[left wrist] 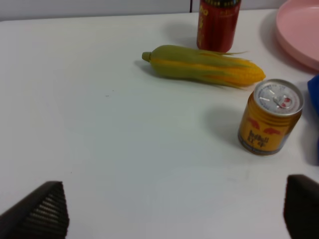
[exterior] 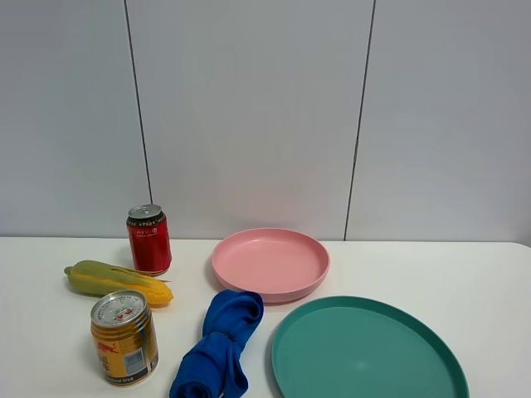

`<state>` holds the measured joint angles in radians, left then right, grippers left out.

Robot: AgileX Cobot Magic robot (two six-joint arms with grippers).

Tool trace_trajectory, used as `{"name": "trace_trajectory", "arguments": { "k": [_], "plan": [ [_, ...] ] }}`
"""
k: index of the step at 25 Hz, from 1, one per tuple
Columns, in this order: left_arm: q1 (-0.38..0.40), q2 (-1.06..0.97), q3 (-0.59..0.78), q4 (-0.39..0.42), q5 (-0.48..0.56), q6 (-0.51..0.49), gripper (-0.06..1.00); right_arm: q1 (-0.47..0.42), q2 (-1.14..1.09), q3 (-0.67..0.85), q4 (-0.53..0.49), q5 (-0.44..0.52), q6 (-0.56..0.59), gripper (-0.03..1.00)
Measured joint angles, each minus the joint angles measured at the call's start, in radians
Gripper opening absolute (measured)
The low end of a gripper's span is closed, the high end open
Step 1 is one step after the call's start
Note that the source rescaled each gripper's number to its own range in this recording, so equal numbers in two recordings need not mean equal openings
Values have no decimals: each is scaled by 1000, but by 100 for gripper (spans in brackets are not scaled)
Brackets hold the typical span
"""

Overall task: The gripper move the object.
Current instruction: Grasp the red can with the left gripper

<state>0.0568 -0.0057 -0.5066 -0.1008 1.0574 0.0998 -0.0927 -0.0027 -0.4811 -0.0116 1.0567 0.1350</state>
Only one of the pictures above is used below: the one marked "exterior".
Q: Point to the red drink can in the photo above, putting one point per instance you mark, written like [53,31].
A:
[149,239]

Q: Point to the green plate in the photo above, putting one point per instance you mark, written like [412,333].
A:
[346,346]

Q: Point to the pink plate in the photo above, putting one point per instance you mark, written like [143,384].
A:
[278,264]

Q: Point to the toy corn cob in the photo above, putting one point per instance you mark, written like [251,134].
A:
[99,279]

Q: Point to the blue cloth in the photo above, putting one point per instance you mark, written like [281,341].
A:
[212,367]

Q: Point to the gold energy drink can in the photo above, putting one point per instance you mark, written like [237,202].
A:
[121,324]

